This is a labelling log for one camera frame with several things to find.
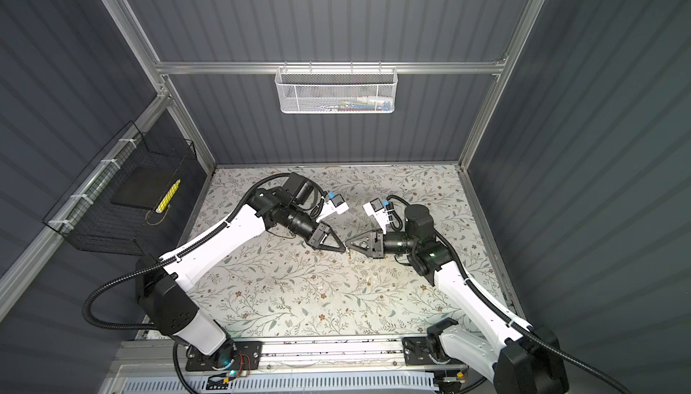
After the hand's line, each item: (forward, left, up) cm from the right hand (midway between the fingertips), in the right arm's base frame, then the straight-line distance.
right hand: (351, 249), depth 68 cm
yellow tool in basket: (+14, +51, +6) cm, 53 cm away
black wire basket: (+3, +63, +11) cm, 64 cm away
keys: (+10, +2, -25) cm, 27 cm away
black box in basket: (+14, +57, +9) cm, 59 cm away
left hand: (0, +2, 0) cm, 2 cm away
